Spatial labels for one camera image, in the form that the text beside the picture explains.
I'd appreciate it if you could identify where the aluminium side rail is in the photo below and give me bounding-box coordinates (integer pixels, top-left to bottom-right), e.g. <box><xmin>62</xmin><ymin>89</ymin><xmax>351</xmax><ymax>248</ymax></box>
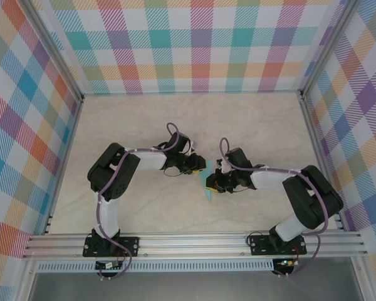
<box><xmin>42</xmin><ymin>97</ymin><xmax>84</xmax><ymax>236</ymax></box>
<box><xmin>297</xmin><ymin>90</ymin><xmax>345</xmax><ymax>231</ymax></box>

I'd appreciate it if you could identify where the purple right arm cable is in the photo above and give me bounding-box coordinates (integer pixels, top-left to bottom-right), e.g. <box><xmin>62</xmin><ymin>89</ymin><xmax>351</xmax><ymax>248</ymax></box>
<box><xmin>219</xmin><ymin>137</ymin><xmax>330</xmax><ymax>278</ymax></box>

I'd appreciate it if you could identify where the light blue paper sheet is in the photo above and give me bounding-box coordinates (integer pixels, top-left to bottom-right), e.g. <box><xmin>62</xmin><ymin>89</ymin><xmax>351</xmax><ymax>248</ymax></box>
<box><xmin>197</xmin><ymin>160</ymin><xmax>216</xmax><ymax>203</ymax></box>

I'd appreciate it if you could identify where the aluminium mounting rail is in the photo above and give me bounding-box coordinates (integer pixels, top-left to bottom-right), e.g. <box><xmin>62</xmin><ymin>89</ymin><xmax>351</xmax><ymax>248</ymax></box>
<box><xmin>21</xmin><ymin>230</ymin><xmax>369</xmax><ymax>260</ymax></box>

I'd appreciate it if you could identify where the slotted grey cable duct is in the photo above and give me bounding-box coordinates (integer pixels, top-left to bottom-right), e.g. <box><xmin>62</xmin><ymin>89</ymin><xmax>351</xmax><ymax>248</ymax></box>
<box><xmin>36</xmin><ymin>261</ymin><xmax>275</xmax><ymax>273</ymax></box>

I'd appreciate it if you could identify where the aluminium frame post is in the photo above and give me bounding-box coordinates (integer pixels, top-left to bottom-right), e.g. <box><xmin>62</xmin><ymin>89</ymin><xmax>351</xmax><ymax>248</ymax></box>
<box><xmin>24</xmin><ymin>0</ymin><xmax>84</xmax><ymax>103</ymax></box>
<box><xmin>299</xmin><ymin>0</ymin><xmax>363</xmax><ymax>98</ymax></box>

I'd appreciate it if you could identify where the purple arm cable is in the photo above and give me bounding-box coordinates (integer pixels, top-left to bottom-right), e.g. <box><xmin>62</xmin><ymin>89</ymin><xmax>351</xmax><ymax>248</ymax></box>
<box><xmin>95</xmin><ymin>122</ymin><xmax>181</xmax><ymax>281</ymax></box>
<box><xmin>219</xmin><ymin>137</ymin><xmax>330</xmax><ymax>278</ymax></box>

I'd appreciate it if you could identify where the grey metal sheet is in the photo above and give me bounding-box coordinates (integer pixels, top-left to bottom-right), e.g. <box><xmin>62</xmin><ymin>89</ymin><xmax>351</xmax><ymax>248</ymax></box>
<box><xmin>28</xmin><ymin>271</ymin><xmax>364</xmax><ymax>301</ymax></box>

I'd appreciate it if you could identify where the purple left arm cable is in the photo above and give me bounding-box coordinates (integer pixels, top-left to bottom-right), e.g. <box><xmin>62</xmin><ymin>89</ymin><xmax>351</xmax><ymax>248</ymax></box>
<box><xmin>95</xmin><ymin>122</ymin><xmax>181</xmax><ymax>281</ymax></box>

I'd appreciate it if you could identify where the thin black right gripper cable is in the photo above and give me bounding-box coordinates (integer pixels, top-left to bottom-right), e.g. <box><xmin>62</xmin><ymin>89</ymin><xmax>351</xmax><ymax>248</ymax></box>
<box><xmin>231</xmin><ymin>184</ymin><xmax>258</xmax><ymax>195</ymax></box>

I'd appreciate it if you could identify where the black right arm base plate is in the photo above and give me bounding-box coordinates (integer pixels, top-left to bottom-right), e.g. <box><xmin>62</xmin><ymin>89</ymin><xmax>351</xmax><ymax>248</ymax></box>
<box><xmin>249</xmin><ymin>233</ymin><xmax>308</xmax><ymax>256</ymax></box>

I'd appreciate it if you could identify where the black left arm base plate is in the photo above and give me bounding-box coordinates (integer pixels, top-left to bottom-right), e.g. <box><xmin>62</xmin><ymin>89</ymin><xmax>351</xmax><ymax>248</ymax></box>
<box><xmin>83</xmin><ymin>235</ymin><xmax>141</xmax><ymax>258</ymax></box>

